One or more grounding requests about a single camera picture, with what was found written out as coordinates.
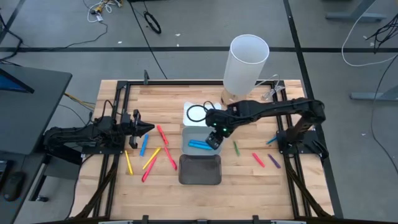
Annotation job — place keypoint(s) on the black computer mouse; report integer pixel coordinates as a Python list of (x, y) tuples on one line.
[(14, 186)]

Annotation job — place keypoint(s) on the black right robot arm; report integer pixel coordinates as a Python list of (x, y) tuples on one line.
[(280, 107)]

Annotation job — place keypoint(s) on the purple thin marker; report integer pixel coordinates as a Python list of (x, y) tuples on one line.
[(274, 161)]

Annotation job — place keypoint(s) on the white plastic bin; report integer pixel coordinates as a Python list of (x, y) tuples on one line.
[(194, 113)]

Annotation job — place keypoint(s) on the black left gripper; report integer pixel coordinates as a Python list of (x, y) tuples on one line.
[(127, 130)]

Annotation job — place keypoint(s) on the blue thick marker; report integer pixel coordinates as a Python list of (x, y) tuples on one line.
[(199, 142), (199, 146), (144, 145)]

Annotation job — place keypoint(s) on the black frame-mounted bracket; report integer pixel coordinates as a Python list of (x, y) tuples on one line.
[(320, 149)]

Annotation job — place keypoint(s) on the white lamp with wooden base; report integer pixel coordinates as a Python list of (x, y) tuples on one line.
[(245, 68)]

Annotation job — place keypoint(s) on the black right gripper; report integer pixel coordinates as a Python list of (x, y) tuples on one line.
[(219, 123)]

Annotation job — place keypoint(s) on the computer monitor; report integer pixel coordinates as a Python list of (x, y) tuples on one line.
[(12, 84)]

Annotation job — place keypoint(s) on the yellow highlighter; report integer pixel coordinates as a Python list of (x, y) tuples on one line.
[(128, 162), (151, 158)]

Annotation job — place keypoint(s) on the dark smoky transparent bin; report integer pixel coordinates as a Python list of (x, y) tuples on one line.
[(200, 169)]

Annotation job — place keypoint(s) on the pink thin marker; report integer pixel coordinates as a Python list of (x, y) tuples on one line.
[(258, 160)]

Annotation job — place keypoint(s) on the black aluminium rig frame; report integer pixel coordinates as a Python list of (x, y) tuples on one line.
[(174, 82)]

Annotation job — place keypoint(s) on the red thick marker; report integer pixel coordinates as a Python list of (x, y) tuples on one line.
[(162, 135)]

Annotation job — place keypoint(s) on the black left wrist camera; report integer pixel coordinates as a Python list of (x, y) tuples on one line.
[(126, 119)]

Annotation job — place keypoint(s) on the grey plastic bin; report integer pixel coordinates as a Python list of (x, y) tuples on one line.
[(192, 133)]

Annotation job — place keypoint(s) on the black desk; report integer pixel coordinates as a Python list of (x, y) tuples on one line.
[(37, 109)]

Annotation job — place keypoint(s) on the blue thin marker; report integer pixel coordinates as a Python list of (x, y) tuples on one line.
[(271, 140)]

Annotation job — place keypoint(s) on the grey desk leg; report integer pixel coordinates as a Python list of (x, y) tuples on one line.
[(354, 16), (373, 96)]

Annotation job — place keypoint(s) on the green thin marker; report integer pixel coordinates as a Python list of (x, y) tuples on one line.
[(236, 148)]

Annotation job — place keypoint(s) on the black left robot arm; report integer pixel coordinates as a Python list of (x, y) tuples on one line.
[(71, 137)]

